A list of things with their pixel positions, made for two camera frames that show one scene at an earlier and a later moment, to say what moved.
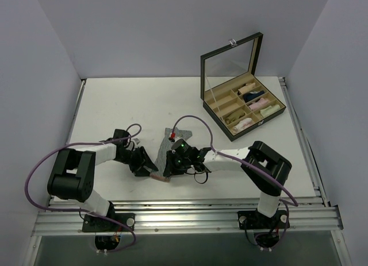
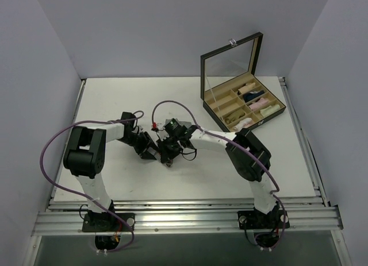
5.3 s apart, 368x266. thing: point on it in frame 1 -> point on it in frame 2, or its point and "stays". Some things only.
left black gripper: [139, 161] -> [148, 147]
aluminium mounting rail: [64, 216] stays
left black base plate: [91, 223] stays
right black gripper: [171, 165] -> [167, 151]
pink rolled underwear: [261, 103] stays
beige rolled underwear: [248, 86] stays
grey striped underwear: [167, 145] -> [157, 154]
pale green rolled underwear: [265, 111] stays
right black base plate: [253, 220] stays
